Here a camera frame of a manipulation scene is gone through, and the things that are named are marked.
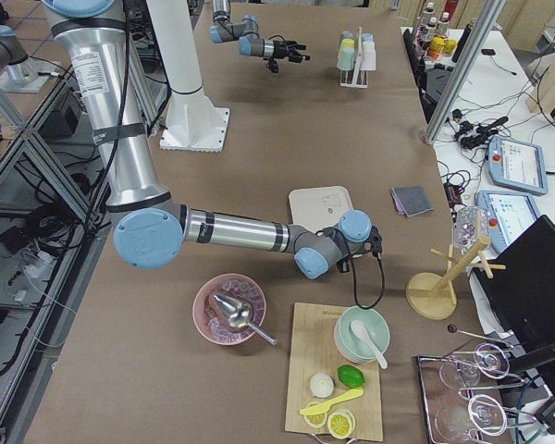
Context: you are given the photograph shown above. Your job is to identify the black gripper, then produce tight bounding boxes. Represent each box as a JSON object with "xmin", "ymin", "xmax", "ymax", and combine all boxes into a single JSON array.
[{"xmin": 272, "ymin": 40, "xmax": 311, "ymax": 62}]

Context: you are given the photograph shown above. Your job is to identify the cream rabbit tray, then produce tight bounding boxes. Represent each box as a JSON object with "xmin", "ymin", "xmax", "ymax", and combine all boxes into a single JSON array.
[{"xmin": 289, "ymin": 186, "xmax": 353, "ymax": 232}]

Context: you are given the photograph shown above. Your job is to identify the green cup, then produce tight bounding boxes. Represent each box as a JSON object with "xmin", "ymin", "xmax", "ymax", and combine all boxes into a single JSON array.
[{"xmin": 337, "ymin": 47, "xmax": 355, "ymax": 71}]

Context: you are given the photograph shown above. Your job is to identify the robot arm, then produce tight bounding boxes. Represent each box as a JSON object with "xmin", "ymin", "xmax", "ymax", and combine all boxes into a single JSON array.
[
  {"xmin": 209, "ymin": 1, "xmax": 311, "ymax": 73},
  {"xmin": 43, "ymin": 1, "xmax": 382, "ymax": 278}
]

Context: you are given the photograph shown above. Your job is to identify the yellow cup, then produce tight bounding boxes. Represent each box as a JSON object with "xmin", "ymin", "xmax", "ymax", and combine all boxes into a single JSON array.
[{"xmin": 338, "ymin": 39, "xmax": 355, "ymax": 64}]

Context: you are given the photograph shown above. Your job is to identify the cream white cup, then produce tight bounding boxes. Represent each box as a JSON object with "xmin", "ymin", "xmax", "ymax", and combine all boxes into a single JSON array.
[{"xmin": 363, "ymin": 41, "xmax": 376, "ymax": 52}]

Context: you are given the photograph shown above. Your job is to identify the pink cup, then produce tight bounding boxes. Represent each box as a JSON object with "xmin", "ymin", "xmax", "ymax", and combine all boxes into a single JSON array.
[{"xmin": 360, "ymin": 46, "xmax": 376, "ymax": 71}]

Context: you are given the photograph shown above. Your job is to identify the clear glass cup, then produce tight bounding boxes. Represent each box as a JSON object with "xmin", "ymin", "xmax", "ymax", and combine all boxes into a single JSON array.
[{"xmin": 452, "ymin": 206, "xmax": 488, "ymax": 253}]

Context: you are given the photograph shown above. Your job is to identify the grey folded cloth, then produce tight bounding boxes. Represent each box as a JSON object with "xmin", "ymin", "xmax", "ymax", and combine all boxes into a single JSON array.
[{"xmin": 390, "ymin": 186, "xmax": 434, "ymax": 217}]

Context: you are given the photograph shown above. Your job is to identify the teach pendant far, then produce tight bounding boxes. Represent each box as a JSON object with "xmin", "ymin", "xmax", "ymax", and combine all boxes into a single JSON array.
[{"xmin": 487, "ymin": 135, "xmax": 549, "ymax": 195}]

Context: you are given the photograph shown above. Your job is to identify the teach pendant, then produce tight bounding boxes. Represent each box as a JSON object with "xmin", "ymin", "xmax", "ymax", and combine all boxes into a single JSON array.
[
  {"xmin": 487, "ymin": 135, "xmax": 549, "ymax": 195},
  {"xmin": 476, "ymin": 191, "xmax": 540, "ymax": 253}
]

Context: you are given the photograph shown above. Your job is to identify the teach pendant near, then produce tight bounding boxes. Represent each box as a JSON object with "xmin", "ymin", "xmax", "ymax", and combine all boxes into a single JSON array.
[{"xmin": 476, "ymin": 191, "xmax": 540, "ymax": 253}]

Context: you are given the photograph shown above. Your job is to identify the metal ice scoop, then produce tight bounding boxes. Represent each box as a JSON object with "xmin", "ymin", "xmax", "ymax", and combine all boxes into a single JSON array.
[{"xmin": 209, "ymin": 290, "xmax": 277, "ymax": 346}]

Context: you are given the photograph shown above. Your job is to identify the wooden mug tree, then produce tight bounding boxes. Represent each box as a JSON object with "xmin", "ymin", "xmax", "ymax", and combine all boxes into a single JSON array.
[{"xmin": 405, "ymin": 235, "xmax": 506, "ymax": 320}]

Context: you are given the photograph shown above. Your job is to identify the pink bowl with ice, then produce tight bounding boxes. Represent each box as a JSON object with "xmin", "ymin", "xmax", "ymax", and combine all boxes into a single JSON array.
[{"xmin": 192, "ymin": 273, "xmax": 266, "ymax": 346}]

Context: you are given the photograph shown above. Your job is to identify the white ceramic spoon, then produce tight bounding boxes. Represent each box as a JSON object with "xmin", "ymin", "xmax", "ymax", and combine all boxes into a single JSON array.
[{"xmin": 351, "ymin": 320, "xmax": 389, "ymax": 370}]

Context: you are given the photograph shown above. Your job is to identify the stacked green bowls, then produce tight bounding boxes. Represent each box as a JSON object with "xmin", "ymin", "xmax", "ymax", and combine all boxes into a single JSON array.
[{"xmin": 333, "ymin": 304, "xmax": 391, "ymax": 364}]

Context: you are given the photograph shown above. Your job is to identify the wooden cutting board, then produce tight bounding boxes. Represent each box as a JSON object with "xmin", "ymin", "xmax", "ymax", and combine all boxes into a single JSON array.
[{"xmin": 284, "ymin": 302, "xmax": 385, "ymax": 440}]

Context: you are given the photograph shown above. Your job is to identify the green lime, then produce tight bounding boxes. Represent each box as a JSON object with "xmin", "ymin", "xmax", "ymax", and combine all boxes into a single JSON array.
[{"xmin": 337, "ymin": 364, "xmax": 365, "ymax": 389}]

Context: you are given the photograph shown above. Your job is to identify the white peeled fruit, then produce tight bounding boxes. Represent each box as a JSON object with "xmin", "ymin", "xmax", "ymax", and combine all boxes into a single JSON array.
[{"xmin": 309, "ymin": 373, "xmax": 334, "ymax": 399}]

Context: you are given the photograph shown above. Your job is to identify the black monitor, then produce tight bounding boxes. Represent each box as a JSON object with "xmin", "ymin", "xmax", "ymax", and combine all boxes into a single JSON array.
[{"xmin": 475, "ymin": 216, "xmax": 555, "ymax": 351}]

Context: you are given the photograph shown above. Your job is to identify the yellow plastic knife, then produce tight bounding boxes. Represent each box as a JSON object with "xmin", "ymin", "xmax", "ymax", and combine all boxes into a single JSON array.
[{"xmin": 299, "ymin": 388, "xmax": 364, "ymax": 416}]

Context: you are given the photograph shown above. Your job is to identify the lemon slice left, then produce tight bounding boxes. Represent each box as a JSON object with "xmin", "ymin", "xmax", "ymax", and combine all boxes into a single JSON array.
[{"xmin": 303, "ymin": 413, "xmax": 327, "ymax": 429}]

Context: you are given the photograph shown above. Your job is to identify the lemon slice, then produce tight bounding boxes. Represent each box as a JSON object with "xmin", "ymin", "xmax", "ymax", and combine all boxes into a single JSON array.
[
  {"xmin": 303, "ymin": 413, "xmax": 327, "ymax": 429},
  {"xmin": 327, "ymin": 409, "xmax": 356, "ymax": 439}
]

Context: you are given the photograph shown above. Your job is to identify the lemon slice right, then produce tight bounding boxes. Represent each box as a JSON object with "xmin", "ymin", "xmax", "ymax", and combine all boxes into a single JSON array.
[{"xmin": 327, "ymin": 409, "xmax": 356, "ymax": 439}]

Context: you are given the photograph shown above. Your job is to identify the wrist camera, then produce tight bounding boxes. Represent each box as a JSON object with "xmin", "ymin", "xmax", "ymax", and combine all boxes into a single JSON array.
[
  {"xmin": 358, "ymin": 226, "xmax": 383, "ymax": 260},
  {"xmin": 266, "ymin": 58, "xmax": 279, "ymax": 74}
]

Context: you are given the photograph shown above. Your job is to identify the white wire cup rack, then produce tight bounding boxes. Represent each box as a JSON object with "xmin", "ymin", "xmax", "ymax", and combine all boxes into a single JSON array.
[{"xmin": 339, "ymin": 33, "xmax": 368, "ymax": 89}]

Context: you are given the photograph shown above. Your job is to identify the aluminium frame post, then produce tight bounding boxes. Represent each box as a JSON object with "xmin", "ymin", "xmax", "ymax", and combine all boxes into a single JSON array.
[{"xmin": 424, "ymin": 0, "xmax": 506, "ymax": 145}]

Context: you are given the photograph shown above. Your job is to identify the wire glass rack tray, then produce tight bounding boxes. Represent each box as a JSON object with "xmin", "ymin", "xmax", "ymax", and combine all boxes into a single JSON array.
[{"xmin": 415, "ymin": 334, "xmax": 538, "ymax": 443}]

